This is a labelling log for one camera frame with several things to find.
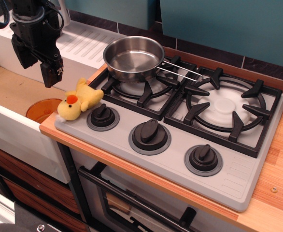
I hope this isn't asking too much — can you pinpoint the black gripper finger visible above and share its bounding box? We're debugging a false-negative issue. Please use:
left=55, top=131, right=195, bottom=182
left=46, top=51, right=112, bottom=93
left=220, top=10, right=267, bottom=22
left=12, top=34, right=38, bottom=69
left=40, top=58, right=63, bottom=88

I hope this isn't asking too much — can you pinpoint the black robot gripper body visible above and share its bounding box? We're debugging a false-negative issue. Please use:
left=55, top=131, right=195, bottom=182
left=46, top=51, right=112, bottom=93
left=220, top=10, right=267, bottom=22
left=10, top=8, right=61, bottom=63

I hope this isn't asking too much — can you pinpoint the yellow stuffed duck toy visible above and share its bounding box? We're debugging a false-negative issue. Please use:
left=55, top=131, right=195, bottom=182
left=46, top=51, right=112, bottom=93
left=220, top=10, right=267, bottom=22
left=57, top=78, right=104, bottom=121

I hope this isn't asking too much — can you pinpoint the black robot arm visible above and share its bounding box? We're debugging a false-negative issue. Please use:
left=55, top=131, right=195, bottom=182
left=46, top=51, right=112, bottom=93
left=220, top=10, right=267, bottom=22
left=10, top=0, right=64, bottom=88

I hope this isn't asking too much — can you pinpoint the stainless steel pan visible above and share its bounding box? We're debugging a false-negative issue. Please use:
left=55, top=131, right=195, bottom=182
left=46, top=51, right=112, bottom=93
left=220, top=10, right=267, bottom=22
left=103, top=36, right=203, bottom=83

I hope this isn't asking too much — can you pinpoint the grey toy faucet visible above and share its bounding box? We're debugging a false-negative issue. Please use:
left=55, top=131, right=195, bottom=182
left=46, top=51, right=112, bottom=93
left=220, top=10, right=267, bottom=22
left=51, top=0, right=71, bottom=30

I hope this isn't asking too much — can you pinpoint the white toy sink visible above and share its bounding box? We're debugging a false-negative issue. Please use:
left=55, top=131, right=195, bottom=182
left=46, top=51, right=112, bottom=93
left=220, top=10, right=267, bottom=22
left=0, top=21, right=121, bottom=183

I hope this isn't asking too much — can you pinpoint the black left stove knob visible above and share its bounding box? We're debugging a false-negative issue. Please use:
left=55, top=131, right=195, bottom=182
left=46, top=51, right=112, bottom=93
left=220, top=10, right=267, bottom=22
left=86, top=104, right=120, bottom=131

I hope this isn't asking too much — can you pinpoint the black stove knob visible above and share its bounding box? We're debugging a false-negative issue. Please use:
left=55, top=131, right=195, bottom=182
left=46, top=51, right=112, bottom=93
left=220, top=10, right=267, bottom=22
left=86, top=104, right=120, bottom=131
left=184, top=144, right=223, bottom=177
left=128, top=119, right=171, bottom=156

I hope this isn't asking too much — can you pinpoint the black left burner grate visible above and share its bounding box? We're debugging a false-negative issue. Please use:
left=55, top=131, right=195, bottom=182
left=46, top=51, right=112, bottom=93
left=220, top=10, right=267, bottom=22
left=89, top=56, right=197, bottom=120

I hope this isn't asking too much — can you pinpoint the black burner grate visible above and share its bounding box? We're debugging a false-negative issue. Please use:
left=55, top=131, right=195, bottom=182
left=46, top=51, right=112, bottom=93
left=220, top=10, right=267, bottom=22
left=164, top=67, right=283, bottom=158
left=89, top=56, right=197, bottom=120

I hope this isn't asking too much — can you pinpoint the black middle stove knob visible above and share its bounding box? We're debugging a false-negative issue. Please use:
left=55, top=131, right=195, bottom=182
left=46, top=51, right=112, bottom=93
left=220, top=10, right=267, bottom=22
left=128, top=119, right=171, bottom=156

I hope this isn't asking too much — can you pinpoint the wooden drawer front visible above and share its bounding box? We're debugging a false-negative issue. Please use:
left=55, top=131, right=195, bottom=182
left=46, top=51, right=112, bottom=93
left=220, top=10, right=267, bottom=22
left=0, top=149, right=89, bottom=232

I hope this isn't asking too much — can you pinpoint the toy oven door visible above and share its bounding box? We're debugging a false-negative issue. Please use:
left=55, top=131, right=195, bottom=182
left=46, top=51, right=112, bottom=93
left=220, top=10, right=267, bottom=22
left=77, top=161, right=239, bottom=232

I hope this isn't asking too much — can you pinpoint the grey toy stove top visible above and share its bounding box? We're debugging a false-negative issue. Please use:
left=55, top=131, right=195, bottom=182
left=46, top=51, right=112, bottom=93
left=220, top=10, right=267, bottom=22
left=54, top=56, right=283, bottom=213

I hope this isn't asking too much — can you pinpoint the black right stove knob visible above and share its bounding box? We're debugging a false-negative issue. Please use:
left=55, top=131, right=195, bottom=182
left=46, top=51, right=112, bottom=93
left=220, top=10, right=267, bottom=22
left=184, top=144, right=223, bottom=177

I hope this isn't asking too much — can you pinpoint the black right burner grate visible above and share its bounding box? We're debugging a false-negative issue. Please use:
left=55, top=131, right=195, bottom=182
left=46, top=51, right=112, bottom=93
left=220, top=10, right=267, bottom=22
left=164, top=67, right=283, bottom=158

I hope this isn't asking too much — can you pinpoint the black oven door handle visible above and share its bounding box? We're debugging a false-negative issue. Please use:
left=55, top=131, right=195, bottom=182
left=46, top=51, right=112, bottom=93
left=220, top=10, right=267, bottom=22
left=78, top=162, right=196, bottom=232

